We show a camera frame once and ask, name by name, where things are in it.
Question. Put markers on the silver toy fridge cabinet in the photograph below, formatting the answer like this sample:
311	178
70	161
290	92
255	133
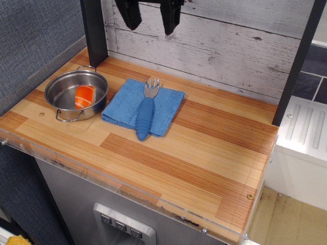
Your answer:
76	204

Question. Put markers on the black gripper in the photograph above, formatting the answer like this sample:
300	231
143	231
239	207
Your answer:
170	11

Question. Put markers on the yellow object bottom corner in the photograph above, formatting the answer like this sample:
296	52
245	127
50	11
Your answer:
17	240

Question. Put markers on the orange salmon sushi toy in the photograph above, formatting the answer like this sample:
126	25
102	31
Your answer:
85	96

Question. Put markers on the blue folded cloth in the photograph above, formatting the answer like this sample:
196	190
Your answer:
123	108

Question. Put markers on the silver metal pot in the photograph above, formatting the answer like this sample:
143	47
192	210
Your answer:
60	94

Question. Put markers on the black left vertical post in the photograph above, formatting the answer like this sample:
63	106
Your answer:
94	31

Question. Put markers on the black right vertical post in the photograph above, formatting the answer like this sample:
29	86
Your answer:
302	51

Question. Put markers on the white ribbed drainboard unit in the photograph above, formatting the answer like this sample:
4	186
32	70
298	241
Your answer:
297	166

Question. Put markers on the black vertical post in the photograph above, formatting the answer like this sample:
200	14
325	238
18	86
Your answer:
302	51
94	31

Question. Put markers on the silver dispenser button panel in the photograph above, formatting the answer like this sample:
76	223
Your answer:
118	228

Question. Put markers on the fork with blue handle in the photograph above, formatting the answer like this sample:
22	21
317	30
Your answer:
146	109

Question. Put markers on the clear acrylic table edge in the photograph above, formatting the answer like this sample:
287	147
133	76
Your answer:
102	176

